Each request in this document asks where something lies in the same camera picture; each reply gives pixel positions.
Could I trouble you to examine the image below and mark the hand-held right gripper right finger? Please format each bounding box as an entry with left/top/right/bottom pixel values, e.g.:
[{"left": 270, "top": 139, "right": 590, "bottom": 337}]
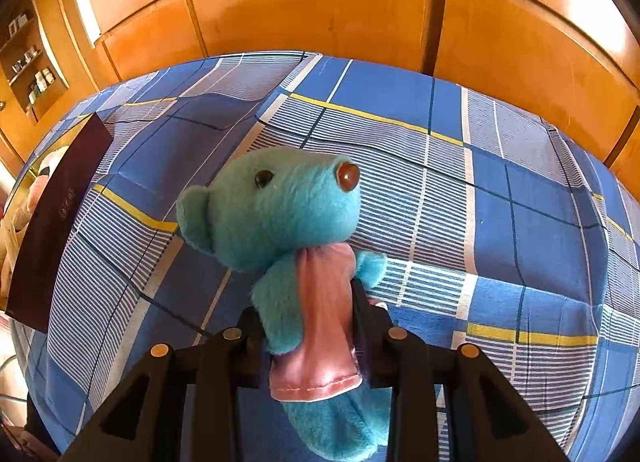
[{"left": 350, "top": 279, "right": 571, "bottom": 462}]

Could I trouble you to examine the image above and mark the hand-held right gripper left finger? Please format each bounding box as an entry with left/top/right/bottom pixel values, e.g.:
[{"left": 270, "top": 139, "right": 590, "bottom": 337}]
[{"left": 62, "top": 307, "right": 264, "bottom": 462}]

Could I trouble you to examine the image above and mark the teal plush bear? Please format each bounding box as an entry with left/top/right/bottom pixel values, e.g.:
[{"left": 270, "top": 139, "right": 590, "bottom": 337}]
[{"left": 176, "top": 146, "right": 396, "bottom": 462}]

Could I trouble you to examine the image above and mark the maroon box with gold inside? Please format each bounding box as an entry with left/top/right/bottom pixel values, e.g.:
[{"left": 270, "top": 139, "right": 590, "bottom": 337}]
[{"left": 0, "top": 112, "right": 115, "bottom": 334}]

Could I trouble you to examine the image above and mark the pink towel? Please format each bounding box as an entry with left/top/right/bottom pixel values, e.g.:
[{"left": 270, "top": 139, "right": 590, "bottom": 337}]
[{"left": 24, "top": 175, "right": 52, "bottom": 214}]

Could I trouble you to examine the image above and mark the white fluffy plush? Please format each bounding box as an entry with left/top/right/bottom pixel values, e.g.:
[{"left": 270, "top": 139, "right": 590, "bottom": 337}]
[{"left": 37, "top": 145, "right": 72, "bottom": 178}]

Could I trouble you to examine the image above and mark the wooden wardrobe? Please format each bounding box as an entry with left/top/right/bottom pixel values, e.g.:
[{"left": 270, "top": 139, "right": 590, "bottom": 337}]
[{"left": 65, "top": 0, "right": 640, "bottom": 188}]

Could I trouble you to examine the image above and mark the wooden shelf with bottles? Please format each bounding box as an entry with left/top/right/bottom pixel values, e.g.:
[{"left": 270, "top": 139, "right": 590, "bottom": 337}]
[{"left": 7, "top": 12, "right": 57, "bottom": 106}]

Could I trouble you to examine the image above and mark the wooden door with shelf niche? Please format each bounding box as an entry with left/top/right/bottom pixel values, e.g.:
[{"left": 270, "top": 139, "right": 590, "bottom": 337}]
[{"left": 0, "top": 0, "right": 108, "bottom": 178}]

